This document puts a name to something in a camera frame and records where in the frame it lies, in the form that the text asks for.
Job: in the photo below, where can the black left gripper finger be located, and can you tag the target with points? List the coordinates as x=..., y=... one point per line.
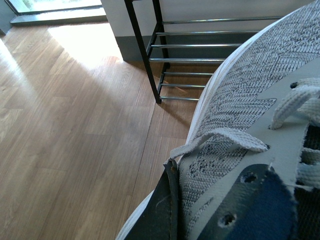
x=159, y=219

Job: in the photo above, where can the black metal shoe rack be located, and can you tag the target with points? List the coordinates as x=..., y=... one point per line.
x=185, y=47

